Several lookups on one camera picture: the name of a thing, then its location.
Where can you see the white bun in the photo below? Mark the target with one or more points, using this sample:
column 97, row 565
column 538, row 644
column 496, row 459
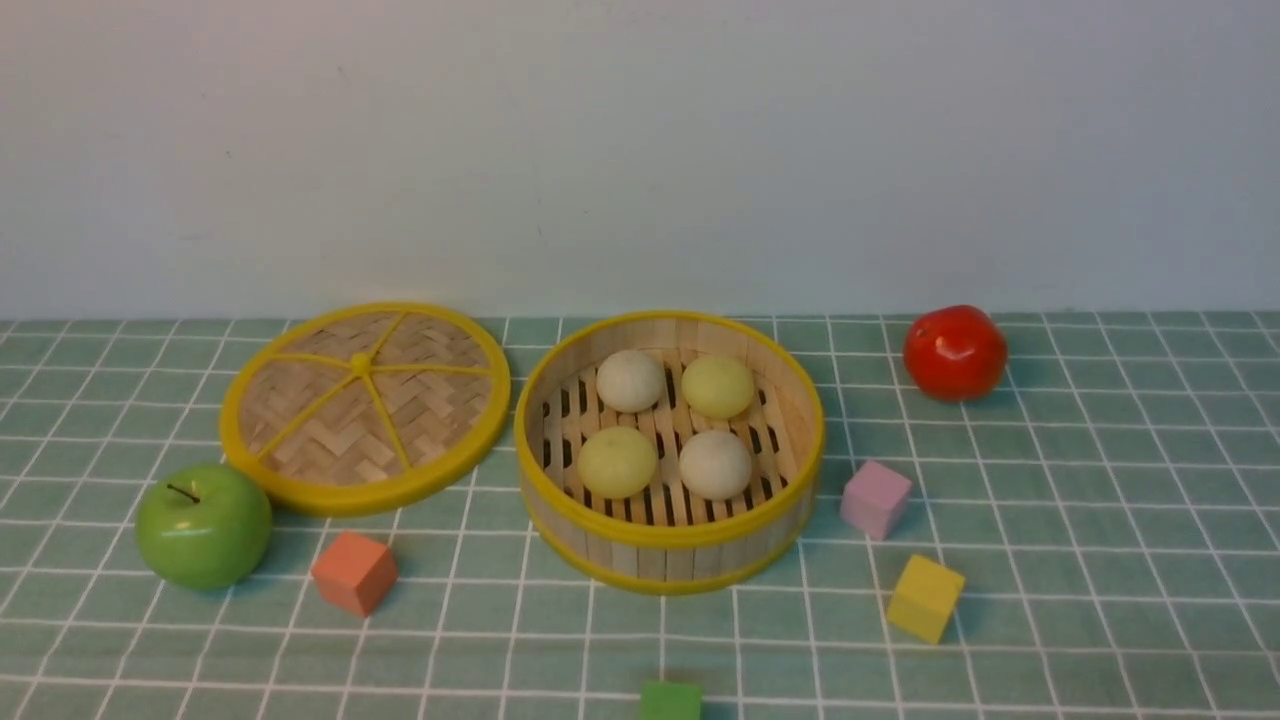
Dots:
column 715, row 465
column 630, row 381

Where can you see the yellow bun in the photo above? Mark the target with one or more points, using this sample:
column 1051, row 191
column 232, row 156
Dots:
column 718, row 387
column 617, row 462

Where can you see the bamboo steamer tray yellow rim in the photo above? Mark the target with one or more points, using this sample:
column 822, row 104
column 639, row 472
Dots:
column 665, row 540

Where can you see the woven bamboo steamer lid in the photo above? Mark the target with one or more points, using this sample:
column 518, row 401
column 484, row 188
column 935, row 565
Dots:
column 367, row 409

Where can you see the pink cube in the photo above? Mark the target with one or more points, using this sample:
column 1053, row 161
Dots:
column 874, row 499

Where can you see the red tomato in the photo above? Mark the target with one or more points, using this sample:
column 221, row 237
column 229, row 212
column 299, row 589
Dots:
column 955, row 354

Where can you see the green cube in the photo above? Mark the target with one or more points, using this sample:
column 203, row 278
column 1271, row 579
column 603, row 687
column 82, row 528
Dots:
column 671, row 701

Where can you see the orange cube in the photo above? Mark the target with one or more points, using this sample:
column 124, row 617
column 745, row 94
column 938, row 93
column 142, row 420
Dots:
column 355, row 573

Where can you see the yellow cube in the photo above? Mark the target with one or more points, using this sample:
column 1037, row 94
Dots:
column 925, row 598

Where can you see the green apple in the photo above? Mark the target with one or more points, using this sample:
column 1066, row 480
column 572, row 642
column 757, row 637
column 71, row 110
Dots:
column 204, row 527

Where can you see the green checked tablecloth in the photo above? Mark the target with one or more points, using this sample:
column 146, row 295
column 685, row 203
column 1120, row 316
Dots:
column 1112, row 506

